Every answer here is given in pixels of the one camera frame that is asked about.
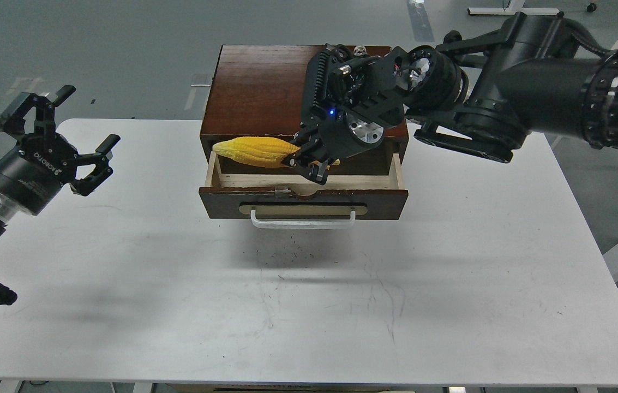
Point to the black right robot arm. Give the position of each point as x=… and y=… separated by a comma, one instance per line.
x=480, y=96

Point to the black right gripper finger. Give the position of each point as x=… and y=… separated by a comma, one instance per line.
x=310, y=167
x=311, y=150

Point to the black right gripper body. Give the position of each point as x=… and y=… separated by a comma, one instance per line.
x=352, y=100

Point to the wooden drawer with white handle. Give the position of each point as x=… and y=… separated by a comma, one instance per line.
x=230, y=192

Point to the dark wooden drawer cabinet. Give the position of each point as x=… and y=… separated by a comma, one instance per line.
x=257, y=91

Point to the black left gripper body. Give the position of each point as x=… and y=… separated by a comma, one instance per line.
x=31, y=174

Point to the white table base far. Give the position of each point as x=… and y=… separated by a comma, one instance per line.
x=508, y=8

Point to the yellow toy corn cob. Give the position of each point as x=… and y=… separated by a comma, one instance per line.
x=257, y=151

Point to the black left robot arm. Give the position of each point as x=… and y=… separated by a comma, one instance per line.
x=30, y=113

